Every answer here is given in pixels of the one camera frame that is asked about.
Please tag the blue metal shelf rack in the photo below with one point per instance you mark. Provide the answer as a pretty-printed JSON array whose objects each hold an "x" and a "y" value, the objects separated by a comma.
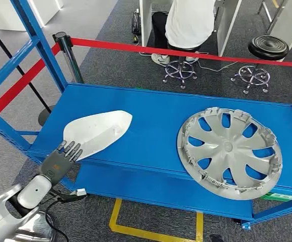
[{"x": 149, "y": 127}]

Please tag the silver wheel hubcap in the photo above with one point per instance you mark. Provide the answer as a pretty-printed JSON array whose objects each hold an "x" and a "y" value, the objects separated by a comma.
[{"x": 228, "y": 147}]

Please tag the white lit platform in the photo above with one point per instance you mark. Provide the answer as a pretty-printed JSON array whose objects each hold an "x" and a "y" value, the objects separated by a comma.
[{"x": 10, "y": 13}]

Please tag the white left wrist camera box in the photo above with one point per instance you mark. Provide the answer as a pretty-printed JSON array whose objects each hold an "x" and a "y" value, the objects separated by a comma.
[{"x": 34, "y": 192}]

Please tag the white plastic body panel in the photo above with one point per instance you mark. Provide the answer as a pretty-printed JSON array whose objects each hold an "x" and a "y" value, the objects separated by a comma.
[{"x": 98, "y": 132}]

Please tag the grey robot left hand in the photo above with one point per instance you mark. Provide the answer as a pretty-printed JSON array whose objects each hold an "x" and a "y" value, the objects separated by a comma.
[{"x": 55, "y": 165}]

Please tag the person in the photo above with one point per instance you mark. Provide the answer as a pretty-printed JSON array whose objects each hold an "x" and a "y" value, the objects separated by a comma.
[{"x": 188, "y": 20}]

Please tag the black round swivel stool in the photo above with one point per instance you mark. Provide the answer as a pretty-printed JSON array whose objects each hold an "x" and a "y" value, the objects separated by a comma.
[
  {"x": 179, "y": 70},
  {"x": 268, "y": 46}
]

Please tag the green plastic crate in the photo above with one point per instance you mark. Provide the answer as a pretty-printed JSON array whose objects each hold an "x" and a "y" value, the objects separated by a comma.
[{"x": 274, "y": 197}]

